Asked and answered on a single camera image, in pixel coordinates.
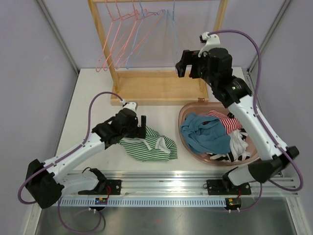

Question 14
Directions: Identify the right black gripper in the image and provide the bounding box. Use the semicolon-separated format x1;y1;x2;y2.
176;50;218;89

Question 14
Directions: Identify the green white striped tank top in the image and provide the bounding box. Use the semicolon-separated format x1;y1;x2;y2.
119;127;178;162

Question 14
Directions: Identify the blue tank top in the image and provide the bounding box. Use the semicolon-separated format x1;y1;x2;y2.
179;113;230;154

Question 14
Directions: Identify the red white striped tank top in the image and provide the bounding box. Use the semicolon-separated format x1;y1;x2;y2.
206;110;242;135

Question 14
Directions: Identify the pink wire hanger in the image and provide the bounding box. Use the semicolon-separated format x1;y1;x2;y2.
115;0;166;69
92;0;126;72
109;0;134;65

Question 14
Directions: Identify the black white striped tank top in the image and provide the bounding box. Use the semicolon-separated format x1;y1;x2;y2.
208;129;251;163

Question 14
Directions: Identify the mauve pink tank top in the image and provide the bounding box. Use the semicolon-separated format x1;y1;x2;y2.
181;139;195;154

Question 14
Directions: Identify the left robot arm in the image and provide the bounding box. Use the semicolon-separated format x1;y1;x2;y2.
25;108;146;209

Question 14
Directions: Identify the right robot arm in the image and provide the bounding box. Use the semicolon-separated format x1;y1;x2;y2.
176;47;299;194

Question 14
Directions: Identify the wooden clothes rack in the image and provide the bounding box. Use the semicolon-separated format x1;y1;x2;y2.
88;0;228;106

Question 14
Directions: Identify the translucent pink plastic basin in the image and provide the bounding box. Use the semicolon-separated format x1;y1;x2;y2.
178;99;259;166

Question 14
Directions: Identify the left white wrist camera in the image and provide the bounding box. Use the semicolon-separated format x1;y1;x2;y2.
120;99;138;113

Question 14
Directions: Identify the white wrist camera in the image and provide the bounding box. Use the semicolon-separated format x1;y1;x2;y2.
120;99;138;113
198;32;220;58

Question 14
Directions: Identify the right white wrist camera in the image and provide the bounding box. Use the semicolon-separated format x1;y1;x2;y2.
198;32;220;58

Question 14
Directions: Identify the aluminium mounting rail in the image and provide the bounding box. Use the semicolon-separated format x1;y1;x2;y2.
33;170;299;198

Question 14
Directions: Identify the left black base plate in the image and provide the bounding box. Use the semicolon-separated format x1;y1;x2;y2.
104;179;122;195

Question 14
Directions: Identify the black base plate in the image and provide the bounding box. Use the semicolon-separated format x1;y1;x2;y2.
202;179;251;195
104;179;122;195

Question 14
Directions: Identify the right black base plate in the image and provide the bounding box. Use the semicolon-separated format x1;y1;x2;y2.
202;179;251;195

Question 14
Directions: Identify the white slotted cable duct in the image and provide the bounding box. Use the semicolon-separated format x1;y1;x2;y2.
60;197;226;208

